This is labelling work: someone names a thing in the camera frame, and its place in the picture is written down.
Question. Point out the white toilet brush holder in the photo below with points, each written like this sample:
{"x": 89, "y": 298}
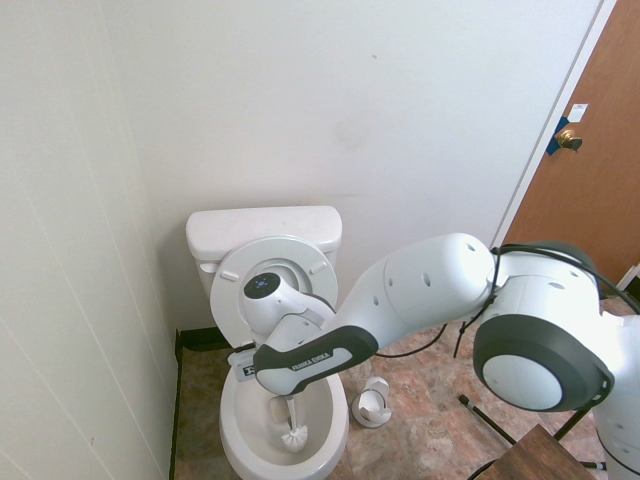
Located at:
{"x": 370, "y": 400}

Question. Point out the white toilet tank lid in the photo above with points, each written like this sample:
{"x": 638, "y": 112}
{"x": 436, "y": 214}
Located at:
{"x": 260, "y": 225}

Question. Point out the white toilet bowl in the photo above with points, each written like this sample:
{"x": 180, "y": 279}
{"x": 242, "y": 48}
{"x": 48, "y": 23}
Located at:
{"x": 336, "y": 435}

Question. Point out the brass door knob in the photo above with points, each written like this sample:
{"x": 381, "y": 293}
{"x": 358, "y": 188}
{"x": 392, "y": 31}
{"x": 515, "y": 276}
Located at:
{"x": 567, "y": 137}

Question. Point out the white paper sticker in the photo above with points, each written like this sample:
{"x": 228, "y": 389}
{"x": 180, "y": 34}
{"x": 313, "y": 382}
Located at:
{"x": 578, "y": 113}

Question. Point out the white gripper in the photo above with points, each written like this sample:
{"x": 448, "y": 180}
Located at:
{"x": 244, "y": 367}

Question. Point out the blue tape strip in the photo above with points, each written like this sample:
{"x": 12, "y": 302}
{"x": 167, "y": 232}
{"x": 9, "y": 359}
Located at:
{"x": 555, "y": 145}

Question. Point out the black baseboard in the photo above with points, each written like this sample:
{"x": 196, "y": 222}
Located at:
{"x": 200, "y": 339}
{"x": 175, "y": 400}

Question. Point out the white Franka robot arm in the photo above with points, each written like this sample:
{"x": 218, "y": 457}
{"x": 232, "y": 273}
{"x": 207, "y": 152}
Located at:
{"x": 425, "y": 290}

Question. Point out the white toilet seat lid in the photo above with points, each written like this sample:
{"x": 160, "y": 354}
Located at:
{"x": 225, "y": 300}

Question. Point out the brown wooden door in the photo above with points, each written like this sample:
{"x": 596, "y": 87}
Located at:
{"x": 590, "y": 190}

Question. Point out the white door frame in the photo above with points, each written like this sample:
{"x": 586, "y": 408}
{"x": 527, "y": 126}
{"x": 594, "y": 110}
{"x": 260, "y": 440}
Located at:
{"x": 550, "y": 135}

